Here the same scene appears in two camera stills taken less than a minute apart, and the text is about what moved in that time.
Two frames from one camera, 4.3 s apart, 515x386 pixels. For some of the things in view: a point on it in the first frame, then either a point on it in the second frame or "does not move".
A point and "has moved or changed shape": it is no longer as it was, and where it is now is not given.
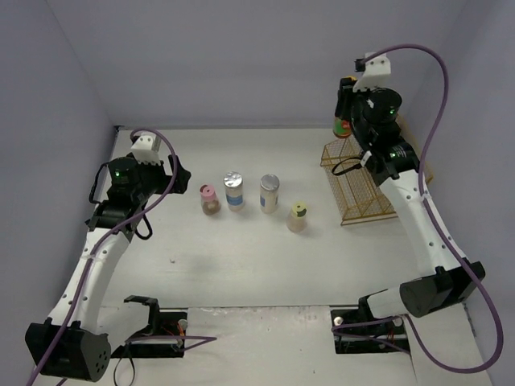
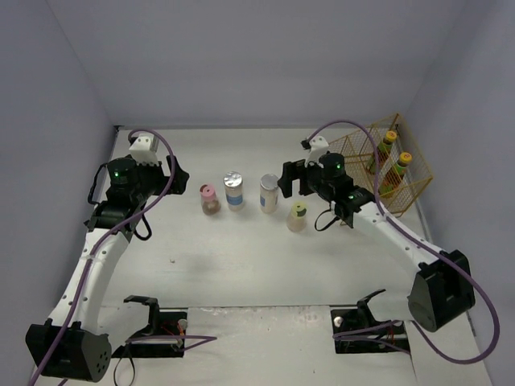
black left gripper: [170, 177] does not move
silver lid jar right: [269, 192] does not move
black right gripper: [346, 101] to [298, 181]
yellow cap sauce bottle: [344, 128] has moved or changed shape
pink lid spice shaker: [210, 201] does not move
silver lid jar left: [234, 195] does not move
